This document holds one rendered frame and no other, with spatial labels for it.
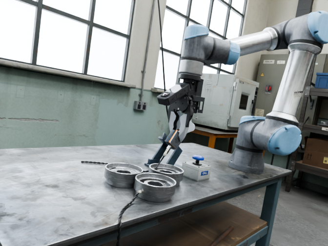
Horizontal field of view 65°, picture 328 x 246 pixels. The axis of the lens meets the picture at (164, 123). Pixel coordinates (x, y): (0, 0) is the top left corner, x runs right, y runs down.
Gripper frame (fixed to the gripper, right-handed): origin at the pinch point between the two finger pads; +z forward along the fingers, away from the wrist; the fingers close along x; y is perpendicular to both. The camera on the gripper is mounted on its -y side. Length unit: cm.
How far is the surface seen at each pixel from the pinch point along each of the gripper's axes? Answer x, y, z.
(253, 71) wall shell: 174, 364, -84
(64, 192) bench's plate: -0.8, -35.5, 13.1
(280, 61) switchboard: 127, 359, -99
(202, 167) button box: -7.3, 6.7, 8.7
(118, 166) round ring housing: 5.0, -17.1, 10.0
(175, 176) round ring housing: -8.6, -6.9, 9.9
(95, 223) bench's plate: -16.4, -36.0, 13.1
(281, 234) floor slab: 21, 182, 93
